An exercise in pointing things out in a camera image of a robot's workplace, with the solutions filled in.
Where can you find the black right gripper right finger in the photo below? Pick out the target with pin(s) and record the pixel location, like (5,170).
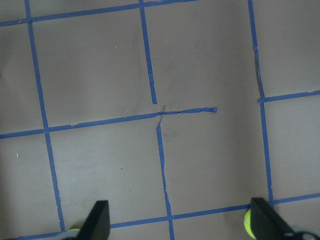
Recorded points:
(266,223)

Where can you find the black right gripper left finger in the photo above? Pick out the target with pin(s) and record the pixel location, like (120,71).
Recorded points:
(97,224)

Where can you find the tennis ball near right gripper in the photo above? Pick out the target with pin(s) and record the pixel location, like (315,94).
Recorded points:
(247,224)

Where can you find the centre Head tennis ball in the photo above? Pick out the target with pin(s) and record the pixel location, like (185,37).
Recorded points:
(74,230)

